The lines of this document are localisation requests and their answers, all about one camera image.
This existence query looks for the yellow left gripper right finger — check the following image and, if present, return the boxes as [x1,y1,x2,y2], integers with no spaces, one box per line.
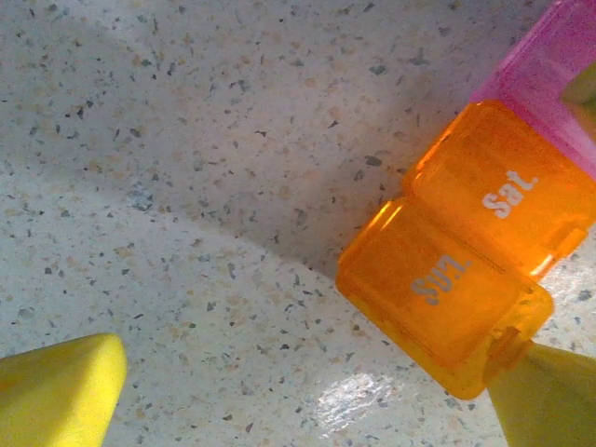
[483,342,596,447]

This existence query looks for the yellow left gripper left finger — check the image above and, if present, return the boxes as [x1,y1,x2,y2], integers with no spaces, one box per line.
[0,332,129,447]

